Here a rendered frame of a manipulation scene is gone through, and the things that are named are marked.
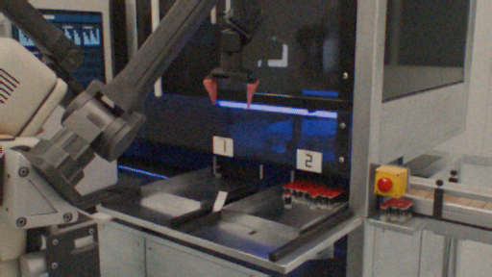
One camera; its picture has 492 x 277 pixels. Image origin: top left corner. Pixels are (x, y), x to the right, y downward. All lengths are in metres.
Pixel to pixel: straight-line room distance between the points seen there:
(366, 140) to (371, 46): 0.26
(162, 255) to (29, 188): 1.35
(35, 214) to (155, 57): 0.31
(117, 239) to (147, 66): 1.53
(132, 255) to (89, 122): 1.47
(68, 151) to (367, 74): 0.88
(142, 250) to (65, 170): 1.42
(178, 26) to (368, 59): 0.70
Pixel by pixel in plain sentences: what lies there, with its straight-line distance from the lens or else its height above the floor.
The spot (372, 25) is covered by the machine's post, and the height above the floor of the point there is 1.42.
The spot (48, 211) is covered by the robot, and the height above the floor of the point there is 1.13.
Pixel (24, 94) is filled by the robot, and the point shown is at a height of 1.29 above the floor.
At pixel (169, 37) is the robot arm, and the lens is 0.85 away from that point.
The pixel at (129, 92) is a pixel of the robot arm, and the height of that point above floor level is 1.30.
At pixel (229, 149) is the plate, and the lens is 1.72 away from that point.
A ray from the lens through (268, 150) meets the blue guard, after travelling 1.62.
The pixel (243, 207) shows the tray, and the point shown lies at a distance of 1.52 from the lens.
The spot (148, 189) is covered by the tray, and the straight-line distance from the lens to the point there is 1.65.
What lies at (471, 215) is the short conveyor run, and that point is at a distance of 1.52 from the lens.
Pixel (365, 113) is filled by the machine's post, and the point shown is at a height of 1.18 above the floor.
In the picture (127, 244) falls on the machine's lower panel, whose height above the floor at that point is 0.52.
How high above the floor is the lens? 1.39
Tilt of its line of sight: 11 degrees down
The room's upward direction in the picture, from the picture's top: straight up
